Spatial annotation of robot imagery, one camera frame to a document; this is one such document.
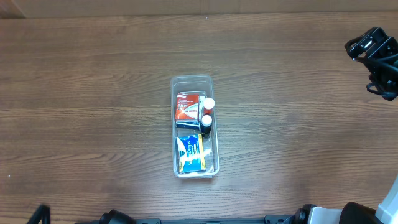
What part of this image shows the orange tube white cap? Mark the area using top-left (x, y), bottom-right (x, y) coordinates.
top-left (203, 97), bottom-right (215, 116)

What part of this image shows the dark brown bottle white cap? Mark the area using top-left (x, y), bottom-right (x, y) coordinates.
top-left (200, 115), bottom-right (213, 138)

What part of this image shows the red white small box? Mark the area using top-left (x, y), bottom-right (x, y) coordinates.
top-left (175, 93), bottom-right (199, 123)

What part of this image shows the white blue plaster box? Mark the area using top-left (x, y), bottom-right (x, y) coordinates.
top-left (175, 92), bottom-right (205, 128)

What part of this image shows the blue yellow VapoDrops box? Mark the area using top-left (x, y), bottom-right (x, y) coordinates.
top-left (176, 134), bottom-right (206, 174)

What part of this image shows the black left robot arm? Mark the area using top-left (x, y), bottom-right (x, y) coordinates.
top-left (99, 210), bottom-right (136, 224)

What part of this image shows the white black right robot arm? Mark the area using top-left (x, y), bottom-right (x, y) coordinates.
top-left (275, 27), bottom-right (397, 224)

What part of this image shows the clear plastic container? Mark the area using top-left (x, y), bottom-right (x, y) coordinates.
top-left (170, 74), bottom-right (220, 178)

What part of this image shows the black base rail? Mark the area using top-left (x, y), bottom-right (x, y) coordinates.
top-left (134, 215), bottom-right (294, 224)

